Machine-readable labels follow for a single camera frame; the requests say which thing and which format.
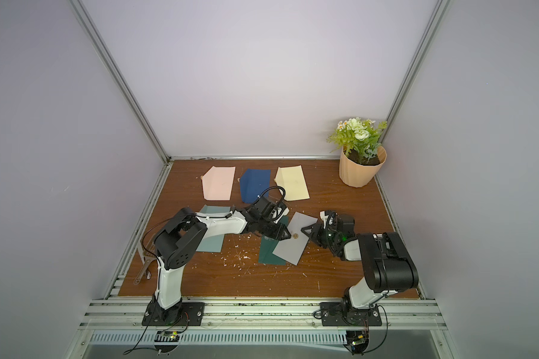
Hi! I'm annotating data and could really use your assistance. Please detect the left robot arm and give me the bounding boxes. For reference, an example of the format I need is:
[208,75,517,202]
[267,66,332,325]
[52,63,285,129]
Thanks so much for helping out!
[142,185,291,326]

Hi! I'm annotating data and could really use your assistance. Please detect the grey envelope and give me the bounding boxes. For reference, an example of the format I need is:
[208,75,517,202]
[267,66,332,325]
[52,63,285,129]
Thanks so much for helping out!
[272,212,317,265]

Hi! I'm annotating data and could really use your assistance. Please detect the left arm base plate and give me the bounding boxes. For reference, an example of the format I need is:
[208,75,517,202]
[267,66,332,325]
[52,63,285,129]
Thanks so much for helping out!
[142,301,205,326]

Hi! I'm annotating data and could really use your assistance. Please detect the navy blue envelope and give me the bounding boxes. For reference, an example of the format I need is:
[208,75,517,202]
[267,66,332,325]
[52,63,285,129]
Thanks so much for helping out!
[239,169,271,204]

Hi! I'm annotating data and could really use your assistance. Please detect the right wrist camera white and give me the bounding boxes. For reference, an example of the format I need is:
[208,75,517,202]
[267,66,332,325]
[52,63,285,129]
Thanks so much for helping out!
[320,210,335,228]

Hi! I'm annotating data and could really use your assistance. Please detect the right circuit board with wires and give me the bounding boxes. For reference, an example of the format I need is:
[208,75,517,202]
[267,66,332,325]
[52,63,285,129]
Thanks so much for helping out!
[344,305,389,356]

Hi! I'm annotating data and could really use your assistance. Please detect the aluminium front rail frame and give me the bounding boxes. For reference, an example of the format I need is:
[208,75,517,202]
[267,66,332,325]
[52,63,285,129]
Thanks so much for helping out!
[79,297,447,330]

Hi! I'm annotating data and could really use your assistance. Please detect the white vented cable duct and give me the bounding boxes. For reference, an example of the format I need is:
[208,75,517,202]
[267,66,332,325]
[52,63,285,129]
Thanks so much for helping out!
[90,330,346,346]

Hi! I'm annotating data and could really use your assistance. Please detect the teal envelope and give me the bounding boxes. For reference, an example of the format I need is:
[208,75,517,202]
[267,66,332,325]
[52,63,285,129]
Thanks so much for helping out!
[196,205,230,253]

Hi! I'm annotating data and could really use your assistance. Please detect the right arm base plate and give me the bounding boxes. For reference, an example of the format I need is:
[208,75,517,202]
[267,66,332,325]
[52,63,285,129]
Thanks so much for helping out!
[312,302,382,327]

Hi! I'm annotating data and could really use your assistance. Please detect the cream yellow envelope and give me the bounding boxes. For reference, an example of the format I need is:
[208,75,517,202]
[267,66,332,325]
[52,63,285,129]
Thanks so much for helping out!
[275,165,310,201]

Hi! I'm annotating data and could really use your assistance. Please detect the pink envelope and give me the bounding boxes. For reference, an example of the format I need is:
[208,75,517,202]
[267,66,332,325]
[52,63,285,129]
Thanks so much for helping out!
[201,166,235,201]

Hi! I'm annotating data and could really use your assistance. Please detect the ribbed terracotta plant pot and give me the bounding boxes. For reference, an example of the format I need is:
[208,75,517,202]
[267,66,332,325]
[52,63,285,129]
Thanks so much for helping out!
[339,146,387,188]

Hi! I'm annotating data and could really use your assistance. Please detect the green plant white flowers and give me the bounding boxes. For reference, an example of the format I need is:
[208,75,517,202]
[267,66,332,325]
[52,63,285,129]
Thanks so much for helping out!
[327,118,387,166]

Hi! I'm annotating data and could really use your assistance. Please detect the circuit board with wires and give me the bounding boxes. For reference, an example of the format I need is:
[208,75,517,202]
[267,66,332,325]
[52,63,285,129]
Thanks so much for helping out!
[122,313,190,359]
[344,305,389,356]

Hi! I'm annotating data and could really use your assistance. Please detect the dark green envelope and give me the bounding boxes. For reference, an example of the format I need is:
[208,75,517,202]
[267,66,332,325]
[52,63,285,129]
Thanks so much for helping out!
[258,236,287,266]

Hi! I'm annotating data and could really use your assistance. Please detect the left circuit board with wires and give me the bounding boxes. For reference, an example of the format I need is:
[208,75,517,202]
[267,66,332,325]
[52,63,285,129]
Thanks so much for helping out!
[122,313,190,359]

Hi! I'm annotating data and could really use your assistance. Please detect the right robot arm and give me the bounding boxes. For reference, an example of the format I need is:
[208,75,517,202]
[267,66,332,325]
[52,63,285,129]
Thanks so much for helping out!
[301,210,419,327]

